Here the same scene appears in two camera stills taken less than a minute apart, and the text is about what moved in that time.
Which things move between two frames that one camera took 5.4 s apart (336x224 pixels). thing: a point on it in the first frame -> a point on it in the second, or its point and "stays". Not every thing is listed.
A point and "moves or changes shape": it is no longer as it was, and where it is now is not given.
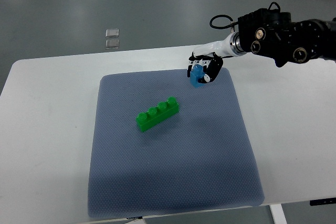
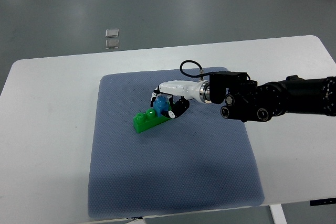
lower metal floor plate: [111, 44] stays
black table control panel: [328, 201] stays
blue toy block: [196, 74] moves or changes shape
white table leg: [277, 214] stays
